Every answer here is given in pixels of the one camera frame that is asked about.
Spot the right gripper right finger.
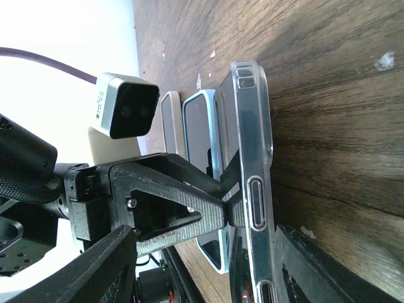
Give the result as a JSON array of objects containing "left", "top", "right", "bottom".
[{"left": 274, "top": 225, "right": 398, "bottom": 302}]

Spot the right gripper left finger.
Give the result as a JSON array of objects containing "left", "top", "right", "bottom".
[{"left": 9, "top": 225, "right": 137, "bottom": 302}]

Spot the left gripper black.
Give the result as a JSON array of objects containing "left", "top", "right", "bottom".
[{"left": 63, "top": 153, "right": 245, "bottom": 256}]

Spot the white phone case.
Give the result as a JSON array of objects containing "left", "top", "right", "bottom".
[{"left": 160, "top": 90, "right": 187, "bottom": 158}]

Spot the light blue phone case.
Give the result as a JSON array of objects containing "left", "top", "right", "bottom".
[{"left": 182, "top": 89, "right": 230, "bottom": 274}]

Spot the clear magsafe phone case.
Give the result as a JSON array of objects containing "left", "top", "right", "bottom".
[{"left": 230, "top": 60, "right": 277, "bottom": 302}]

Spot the blue phone black screen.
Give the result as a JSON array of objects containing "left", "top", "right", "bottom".
[{"left": 183, "top": 94, "right": 222, "bottom": 271}]

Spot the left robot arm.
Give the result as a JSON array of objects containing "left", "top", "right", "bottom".
[{"left": 1, "top": 117, "right": 245, "bottom": 276}]

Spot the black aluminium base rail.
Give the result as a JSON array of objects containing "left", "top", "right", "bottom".
[{"left": 131, "top": 246, "right": 205, "bottom": 302}]

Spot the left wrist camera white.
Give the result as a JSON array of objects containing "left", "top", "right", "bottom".
[{"left": 87, "top": 72, "right": 160, "bottom": 167}]

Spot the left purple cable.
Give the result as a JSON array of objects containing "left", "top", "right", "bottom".
[{"left": 0, "top": 46, "right": 98, "bottom": 85}]

